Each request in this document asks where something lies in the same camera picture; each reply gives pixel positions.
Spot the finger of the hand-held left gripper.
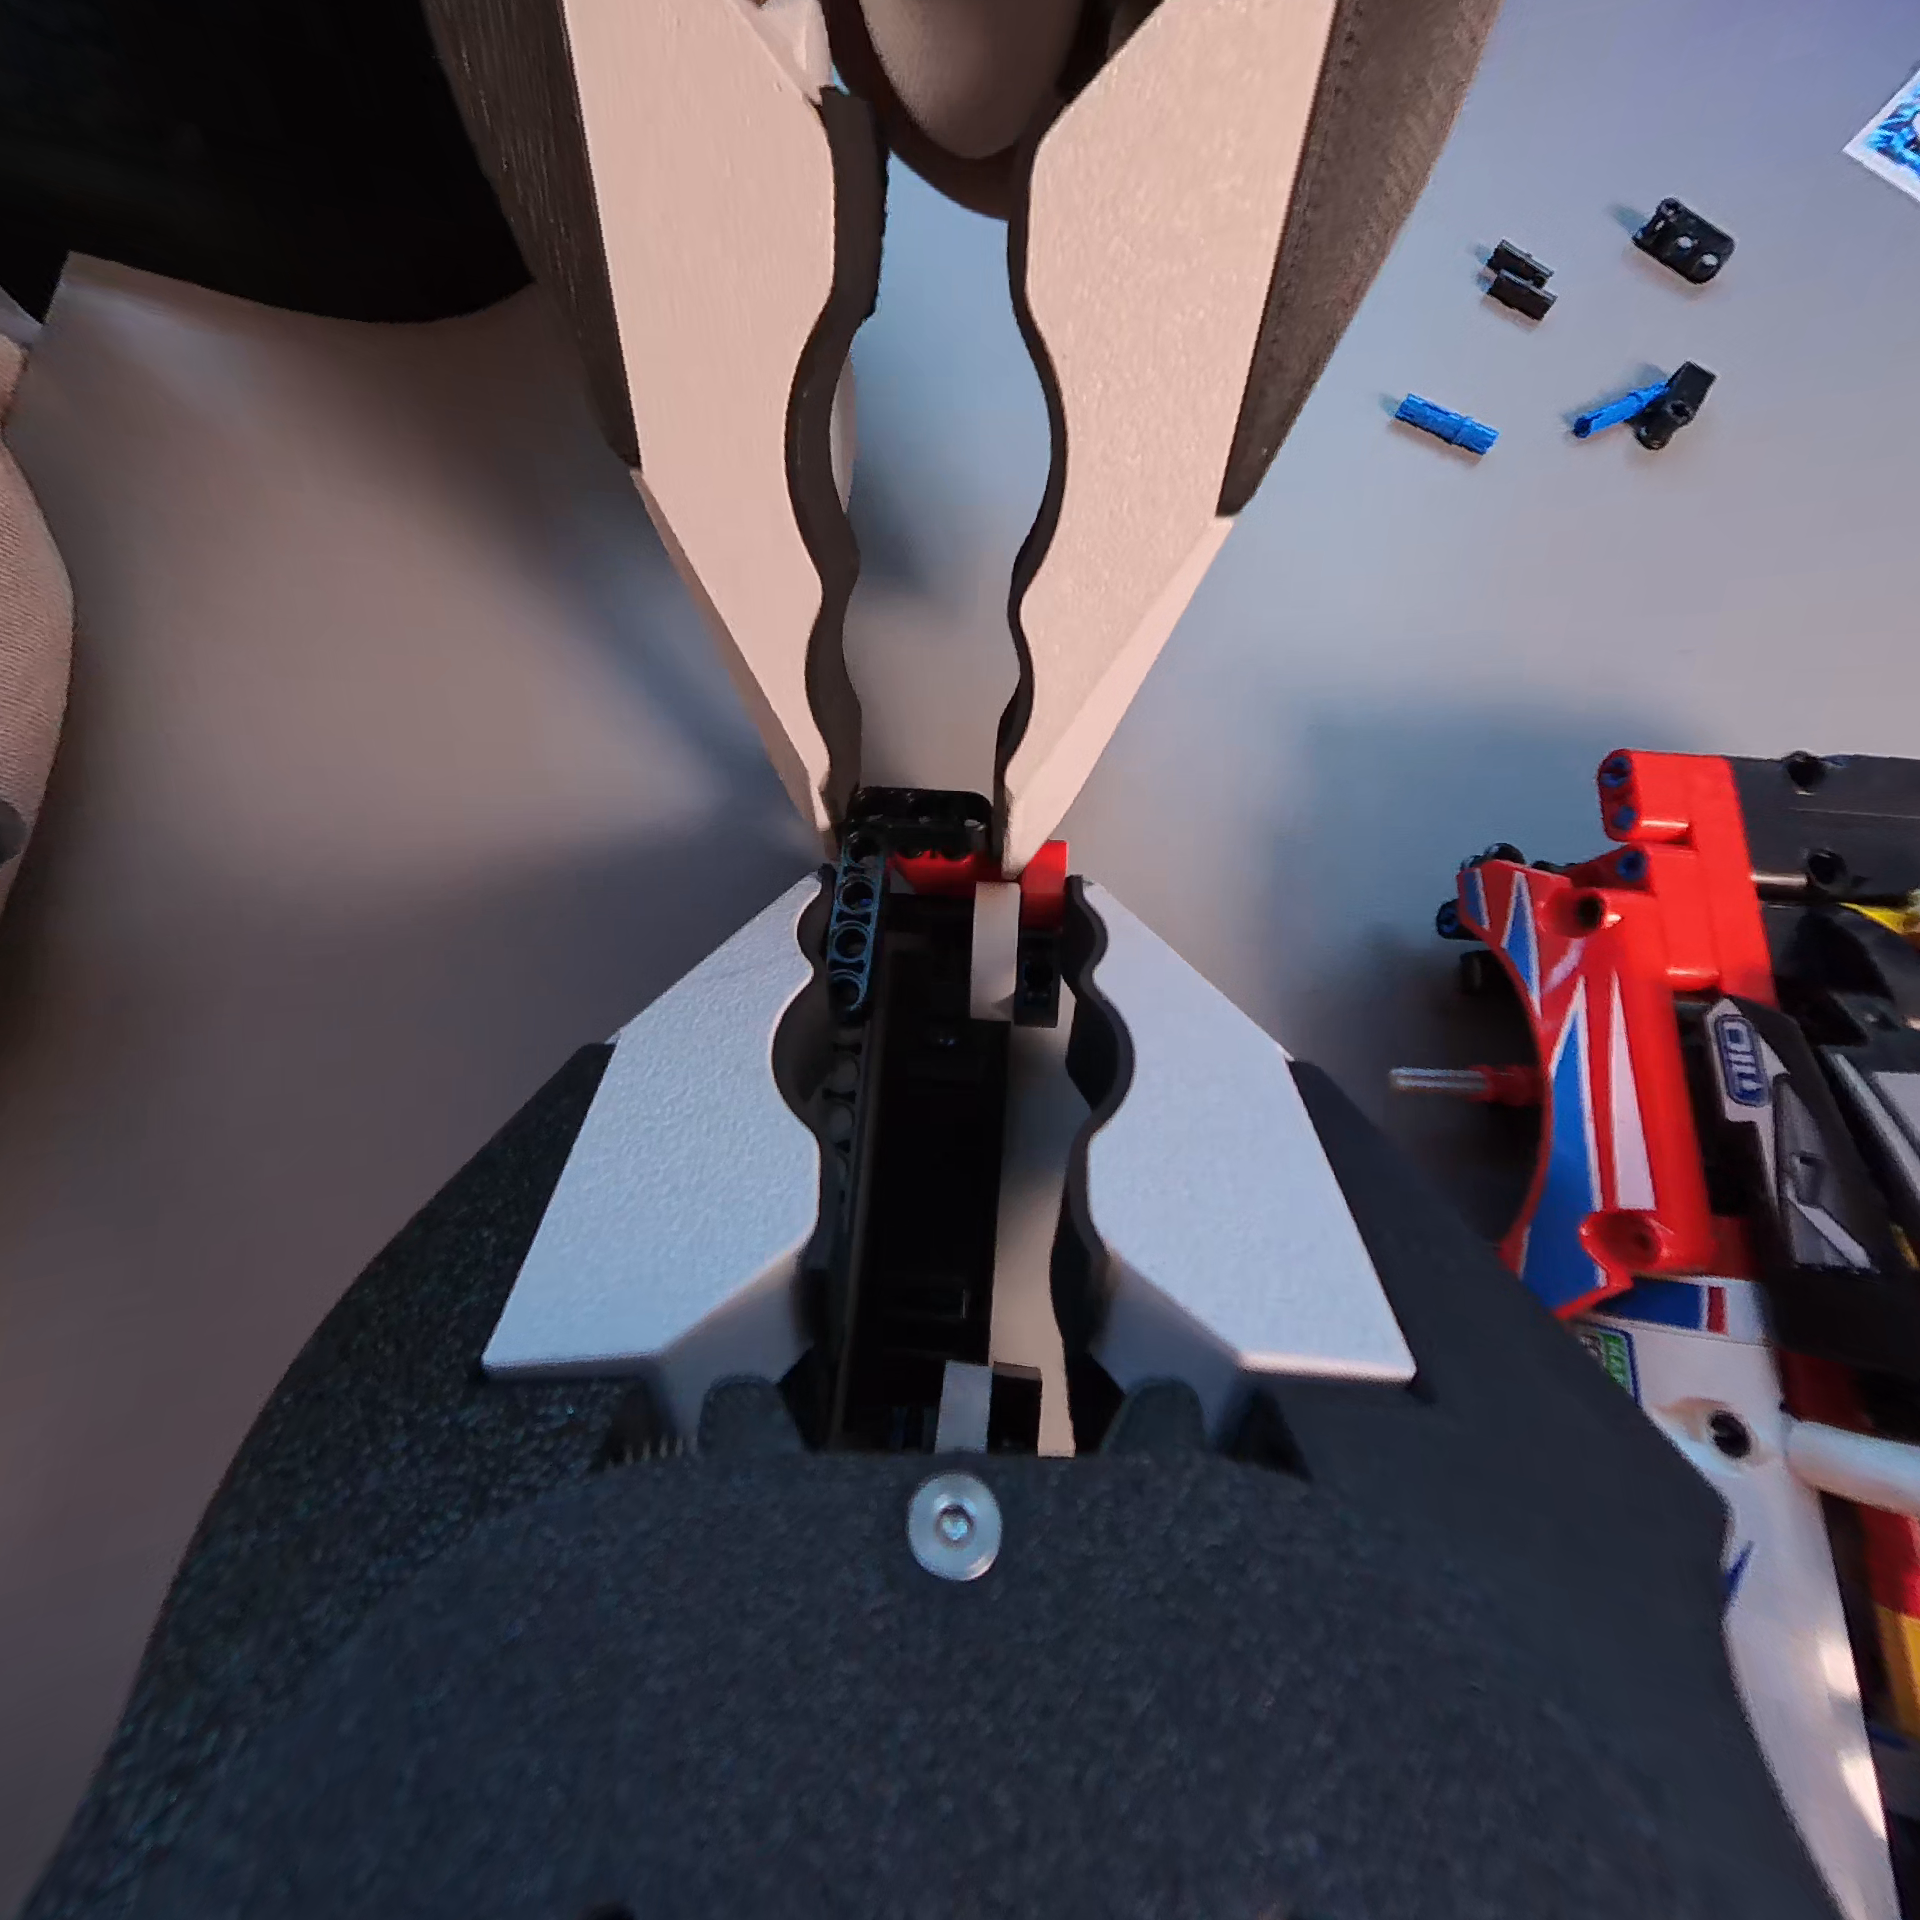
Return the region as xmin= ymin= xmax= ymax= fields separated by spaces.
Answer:
xmin=990 ymin=0 xmax=1338 ymax=874
xmin=559 ymin=0 xmax=894 ymax=834

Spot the black connector with blue pin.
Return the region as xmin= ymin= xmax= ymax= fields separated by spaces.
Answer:
xmin=1570 ymin=358 xmax=1718 ymax=451

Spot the person's torso in beige hoodie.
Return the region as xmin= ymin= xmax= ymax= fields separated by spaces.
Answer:
xmin=0 ymin=293 xmax=78 ymax=910

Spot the black L-shaped lego beam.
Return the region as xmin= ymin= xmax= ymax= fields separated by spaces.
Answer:
xmin=823 ymin=785 xmax=993 ymax=1023

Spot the red blue lego race car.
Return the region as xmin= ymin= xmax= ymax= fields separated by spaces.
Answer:
xmin=1387 ymin=746 xmax=1920 ymax=1920

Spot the long black lego chassis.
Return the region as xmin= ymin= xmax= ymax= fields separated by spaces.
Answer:
xmin=802 ymin=785 xmax=1073 ymax=1455

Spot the black lego connector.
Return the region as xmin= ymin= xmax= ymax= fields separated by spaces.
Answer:
xmin=1631 ymin=198 xmax=1737 ymax=283

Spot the holographic sticker sheet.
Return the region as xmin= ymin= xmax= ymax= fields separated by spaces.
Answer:
xmin=1841 ymin=65 xmax=1920 ymax=195

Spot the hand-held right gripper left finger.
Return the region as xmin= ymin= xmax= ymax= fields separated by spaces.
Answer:
xmin=480 ymin=873 xmax=846 ymax=1439

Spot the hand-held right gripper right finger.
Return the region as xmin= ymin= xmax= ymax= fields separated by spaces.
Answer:
xmin=1055 ymin=877 xmax=1418 ymax=1441

